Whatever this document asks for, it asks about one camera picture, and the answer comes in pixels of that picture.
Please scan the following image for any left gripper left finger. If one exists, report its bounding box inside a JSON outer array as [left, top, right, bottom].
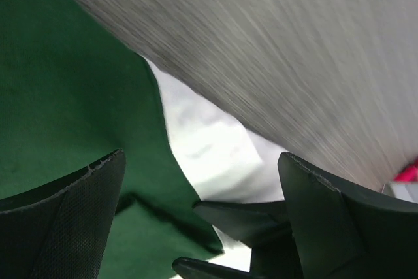
[[1, 150, 126, 278]]

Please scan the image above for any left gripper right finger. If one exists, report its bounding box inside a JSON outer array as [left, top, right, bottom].
[[278, 152, 417, 278]]

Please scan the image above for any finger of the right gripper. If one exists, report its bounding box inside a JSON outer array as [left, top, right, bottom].
[[172, 257, 256, 279], [193, 201, 293, 248]]

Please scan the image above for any green and white t-shirt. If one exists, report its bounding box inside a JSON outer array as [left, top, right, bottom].
[[1, 0, 283, 278]]

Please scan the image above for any white plastic laundry basket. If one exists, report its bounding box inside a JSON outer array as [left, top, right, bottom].
[[382, 181, 418, 203]]

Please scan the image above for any folded red t-shirt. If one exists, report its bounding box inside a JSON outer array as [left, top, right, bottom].
[[394, 159, 418, 182]]

